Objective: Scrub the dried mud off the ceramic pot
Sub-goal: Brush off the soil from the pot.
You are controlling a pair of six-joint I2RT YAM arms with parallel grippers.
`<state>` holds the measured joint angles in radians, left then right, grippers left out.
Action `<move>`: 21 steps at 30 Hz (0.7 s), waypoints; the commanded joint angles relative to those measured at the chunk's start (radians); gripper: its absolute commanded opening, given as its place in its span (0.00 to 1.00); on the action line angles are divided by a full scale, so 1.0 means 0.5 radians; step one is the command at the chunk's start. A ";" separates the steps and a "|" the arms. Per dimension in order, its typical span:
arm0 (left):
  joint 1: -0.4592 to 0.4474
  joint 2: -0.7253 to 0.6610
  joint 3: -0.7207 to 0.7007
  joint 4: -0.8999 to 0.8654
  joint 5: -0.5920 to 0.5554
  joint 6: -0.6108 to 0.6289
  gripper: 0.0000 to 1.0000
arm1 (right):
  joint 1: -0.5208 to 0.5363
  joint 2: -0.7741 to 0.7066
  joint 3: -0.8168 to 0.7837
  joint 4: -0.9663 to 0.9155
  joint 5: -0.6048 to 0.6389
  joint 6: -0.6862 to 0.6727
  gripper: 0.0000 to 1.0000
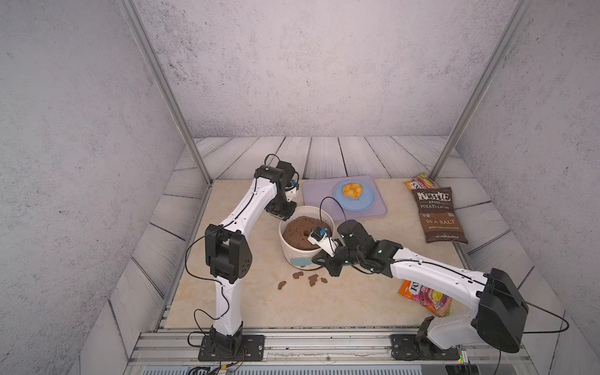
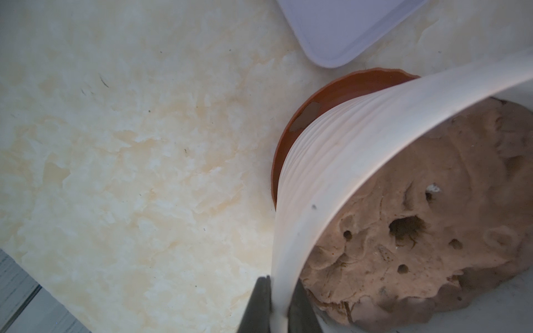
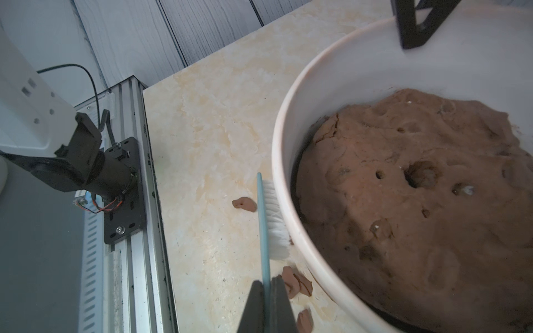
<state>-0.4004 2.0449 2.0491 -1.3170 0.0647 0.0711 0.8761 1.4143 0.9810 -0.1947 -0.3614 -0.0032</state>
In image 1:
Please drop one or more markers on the orange snack packet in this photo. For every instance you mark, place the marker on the orange snack packet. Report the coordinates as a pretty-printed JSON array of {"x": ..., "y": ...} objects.
[{"x": 421, "y": 182}]

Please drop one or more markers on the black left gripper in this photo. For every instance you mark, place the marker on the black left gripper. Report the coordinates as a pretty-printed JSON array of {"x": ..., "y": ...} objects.
[{"x": 286, "y": 214}]

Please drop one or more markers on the aluminium frame post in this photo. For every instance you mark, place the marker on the aluminium frame post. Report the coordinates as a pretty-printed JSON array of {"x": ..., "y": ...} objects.
[
  {"x": 143, "y": 42},
  {"x": 499, "y": 53}
]

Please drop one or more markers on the lilac silicone mat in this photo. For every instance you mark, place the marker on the lilac silicone mat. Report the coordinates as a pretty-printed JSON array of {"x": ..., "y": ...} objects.
[{"x": 314, "y": 191}]

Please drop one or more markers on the brown Kettle chips bag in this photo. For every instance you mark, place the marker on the brown Kettle chips bag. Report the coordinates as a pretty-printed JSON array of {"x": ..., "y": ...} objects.
[{"x": 437, "y": 215}]

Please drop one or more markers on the orange pink candy bag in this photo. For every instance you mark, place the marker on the orange pink candy bag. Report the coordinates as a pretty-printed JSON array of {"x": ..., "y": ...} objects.
[{"x": 436, "y": 302}]

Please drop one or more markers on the mud crumbs near pot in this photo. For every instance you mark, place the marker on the mud crumbs near pot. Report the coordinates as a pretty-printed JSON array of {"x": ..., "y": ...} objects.
[{"x": 312, "y": 278}]

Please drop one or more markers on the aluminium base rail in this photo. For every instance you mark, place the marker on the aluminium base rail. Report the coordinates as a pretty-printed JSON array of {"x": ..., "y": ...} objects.
[{"x": 317, "y": 351}]

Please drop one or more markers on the blue plate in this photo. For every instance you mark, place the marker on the blue plate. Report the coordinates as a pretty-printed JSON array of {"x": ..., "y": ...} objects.
[{"x": 363, "y": 203}]

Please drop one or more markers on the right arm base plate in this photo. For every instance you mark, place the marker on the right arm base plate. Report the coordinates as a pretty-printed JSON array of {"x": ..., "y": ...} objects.
[{"x": 412, "y": 347}]

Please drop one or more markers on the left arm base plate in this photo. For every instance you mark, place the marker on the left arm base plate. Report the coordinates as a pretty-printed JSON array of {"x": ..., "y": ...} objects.
[{"x": 242, "y": 347}]

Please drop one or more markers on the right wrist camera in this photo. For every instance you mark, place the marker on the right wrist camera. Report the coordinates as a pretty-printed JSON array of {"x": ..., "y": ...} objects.
[{"x": 323, "y": 240}]

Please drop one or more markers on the aluminium frame post left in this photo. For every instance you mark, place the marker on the aluminium frame post left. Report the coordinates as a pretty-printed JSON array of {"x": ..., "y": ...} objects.
[{"x": 143, "y": 42}]

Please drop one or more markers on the brown soil in pot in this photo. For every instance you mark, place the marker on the brown soil in pot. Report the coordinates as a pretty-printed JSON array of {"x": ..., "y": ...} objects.
[{"x": 295, "y": 232}]

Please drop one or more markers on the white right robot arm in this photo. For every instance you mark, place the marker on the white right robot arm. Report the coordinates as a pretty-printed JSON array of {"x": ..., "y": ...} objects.
[{"x": 497, "y": 312}]

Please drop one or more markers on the knotted bread roll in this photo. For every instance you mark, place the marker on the knotted bread roll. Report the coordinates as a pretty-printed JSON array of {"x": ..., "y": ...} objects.
[{"x": 352, "y": 190}]

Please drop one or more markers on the white ceramic pot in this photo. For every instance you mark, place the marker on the white ceramic pot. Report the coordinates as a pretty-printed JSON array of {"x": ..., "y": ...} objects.
[{"x": 310, "y": 211}]

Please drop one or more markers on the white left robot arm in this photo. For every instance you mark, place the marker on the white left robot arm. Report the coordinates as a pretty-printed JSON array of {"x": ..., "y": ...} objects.
[{"x": 227, "y": 251}]

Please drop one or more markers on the aluminium frame post right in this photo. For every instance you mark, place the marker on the aluminium frame post right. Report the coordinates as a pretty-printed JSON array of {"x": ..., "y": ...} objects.
[{"x": 499, "y": 53}]

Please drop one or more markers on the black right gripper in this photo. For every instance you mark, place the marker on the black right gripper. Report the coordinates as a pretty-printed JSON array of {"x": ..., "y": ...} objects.
[{"x": 329, "y": 262}]

